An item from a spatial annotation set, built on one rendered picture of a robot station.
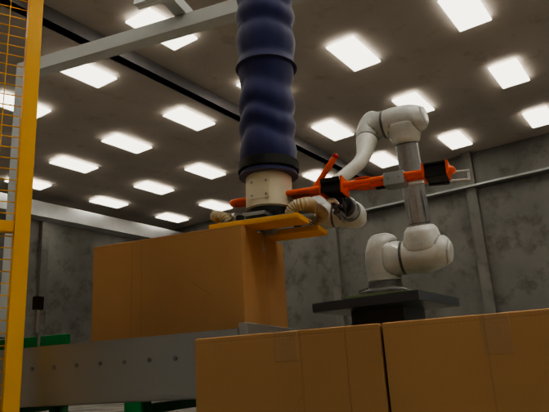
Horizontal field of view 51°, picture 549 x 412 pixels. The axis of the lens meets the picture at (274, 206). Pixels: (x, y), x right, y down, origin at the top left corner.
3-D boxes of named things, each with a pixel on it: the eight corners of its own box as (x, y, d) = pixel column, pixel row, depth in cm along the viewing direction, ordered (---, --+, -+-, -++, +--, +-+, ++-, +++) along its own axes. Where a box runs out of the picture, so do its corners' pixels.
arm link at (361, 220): (362, 223, 226) (329, 224, 231) (370, 232, 240) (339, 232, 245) (362, 197, 229) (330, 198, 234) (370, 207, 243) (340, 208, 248)
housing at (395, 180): (382, 185, 190) (381, 172, 192) (388, 190, 196) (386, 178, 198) (403, 182, 188) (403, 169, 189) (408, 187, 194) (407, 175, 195)
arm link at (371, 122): (350, 132, 265) (378, 125, 259) (355, 108, 277) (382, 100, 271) (360, 153, 273) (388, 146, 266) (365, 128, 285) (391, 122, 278)
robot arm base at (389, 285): (368, 296, 279) (367, 284, 280) (412, 292, 268) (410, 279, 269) (351, 296, 264) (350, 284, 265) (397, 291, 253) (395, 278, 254)
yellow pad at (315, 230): (234, 240, 218) (234, 227, 219) (246, 245, 227) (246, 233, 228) (319, 230, 205) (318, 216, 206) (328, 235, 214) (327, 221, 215)
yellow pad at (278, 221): (207, 230, 201) (208, 216, 203) (222, 235, 210) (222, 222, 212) (298, 217, 188) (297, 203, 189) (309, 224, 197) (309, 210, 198)
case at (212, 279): (90, 359, 202) (93, 247, 213) (153, 359, 238) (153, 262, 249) (246, 347, 182) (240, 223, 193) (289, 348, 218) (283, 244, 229)
